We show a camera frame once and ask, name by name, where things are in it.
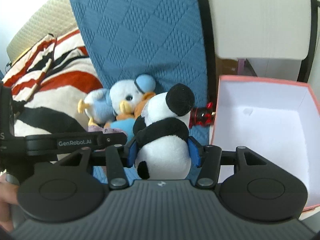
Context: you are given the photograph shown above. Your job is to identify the black white panda plush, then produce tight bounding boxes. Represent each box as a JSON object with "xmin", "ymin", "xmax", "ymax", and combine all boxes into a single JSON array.
[{"xmin": 133, "ymin": 83, "xmax": 195, "ymax": 180}]

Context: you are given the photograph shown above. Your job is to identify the red black rooster figurine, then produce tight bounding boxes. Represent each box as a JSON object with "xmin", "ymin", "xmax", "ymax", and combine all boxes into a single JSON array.
[{"xmin": 189, "ymin": 102, "xmax": 216, "ymax": 129}]

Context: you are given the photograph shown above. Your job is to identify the brown bear plush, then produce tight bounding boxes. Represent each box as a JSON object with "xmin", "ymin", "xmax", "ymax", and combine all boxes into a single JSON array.
[{"xmin": 104, "ymin": 92, "xmax": 156, "ymax": 141}]

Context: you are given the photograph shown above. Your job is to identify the white blue duck plush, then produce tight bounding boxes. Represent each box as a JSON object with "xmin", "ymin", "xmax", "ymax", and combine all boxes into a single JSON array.
[{"xmin": 77, "ymin": 74, "xmax": 156, "ymax": 125}]

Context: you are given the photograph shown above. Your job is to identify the person's left hand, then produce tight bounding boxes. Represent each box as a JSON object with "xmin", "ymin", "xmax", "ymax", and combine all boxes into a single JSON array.
[{"xmin": 0, "ymin": 173, "xmax": 19, "ymax": 231}]

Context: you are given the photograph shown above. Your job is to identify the striped fleece blanket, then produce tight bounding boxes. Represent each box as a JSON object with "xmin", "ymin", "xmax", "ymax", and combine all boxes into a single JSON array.
[{"xmin": 14, "ymin": 28, "xmax": 102, "ymax": 137}]

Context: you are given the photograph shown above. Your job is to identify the striped pillow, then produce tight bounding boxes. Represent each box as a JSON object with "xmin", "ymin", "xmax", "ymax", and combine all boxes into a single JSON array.
[{"xmin": 2, "ymin": 34, "xmax": 57, "ymax": 101}]

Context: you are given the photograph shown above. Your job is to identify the pink cardboard box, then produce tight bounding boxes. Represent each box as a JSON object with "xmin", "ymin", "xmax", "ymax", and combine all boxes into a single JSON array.
[{"xmin": 211, "ymin": 75, "xmax": 319, "ymax": 209}]

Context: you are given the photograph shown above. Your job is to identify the beige quilted bedspread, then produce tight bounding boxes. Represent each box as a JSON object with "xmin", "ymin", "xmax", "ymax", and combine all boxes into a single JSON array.
[{"xmin": 7, "ymin": 0, "xmax": 77, "ymax": 62}]

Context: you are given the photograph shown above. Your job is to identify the black curved frame tube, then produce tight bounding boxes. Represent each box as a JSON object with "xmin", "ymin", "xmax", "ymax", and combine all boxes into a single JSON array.
[{"xmin": 297, "ymin": 0, "xmax": 319, "ymax": 83}]

